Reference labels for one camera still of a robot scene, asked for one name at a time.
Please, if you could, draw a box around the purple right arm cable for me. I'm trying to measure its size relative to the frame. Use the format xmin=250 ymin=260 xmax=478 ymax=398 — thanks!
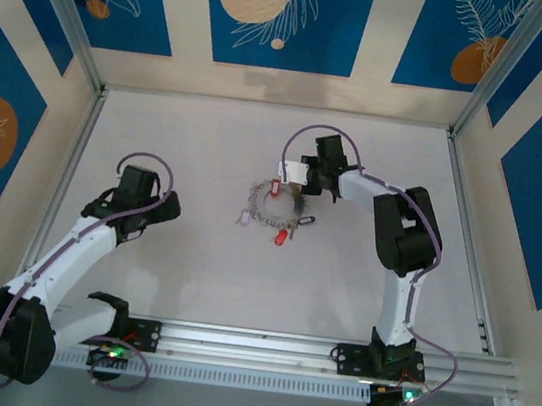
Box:
xmin=247 ymin=119 xmax=490 ymax=406

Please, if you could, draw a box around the short purple cable loop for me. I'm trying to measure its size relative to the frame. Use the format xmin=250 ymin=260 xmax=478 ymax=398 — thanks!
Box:
xmin=86 ymin=337 xmax=156 ymax=394

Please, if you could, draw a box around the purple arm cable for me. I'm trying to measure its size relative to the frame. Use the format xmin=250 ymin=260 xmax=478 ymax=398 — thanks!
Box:
xmin=247 ymin=119 xmax=490 ymax=406
xmin=0 ymin=135 xmax=178 ymax=406

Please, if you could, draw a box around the slotted grey cable duct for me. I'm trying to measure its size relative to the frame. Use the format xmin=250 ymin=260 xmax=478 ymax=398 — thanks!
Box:
xmin=50 ymin=337 xmax=374 ymax=406

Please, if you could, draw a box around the numbered steel key ring disc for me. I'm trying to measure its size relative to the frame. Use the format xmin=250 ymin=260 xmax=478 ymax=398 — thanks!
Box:
xmin=246 ymin=175 xmax=311 ymax=233

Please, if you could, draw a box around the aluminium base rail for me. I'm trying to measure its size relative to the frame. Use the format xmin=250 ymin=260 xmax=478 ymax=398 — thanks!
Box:
xmin=0 ymin=288 xmax=525 ymax=404

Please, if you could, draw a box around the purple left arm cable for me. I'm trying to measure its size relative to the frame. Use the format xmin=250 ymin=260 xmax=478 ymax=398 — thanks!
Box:
xmin=0 ymin=135 xmax=178 ymax=406

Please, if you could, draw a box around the aluminium table side rail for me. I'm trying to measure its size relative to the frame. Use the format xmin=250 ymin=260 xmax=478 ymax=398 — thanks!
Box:
xmin=417 ymin=129 xmax=527 ymax=358
xmin=0 ymin=73 xmax=111 ymax=318

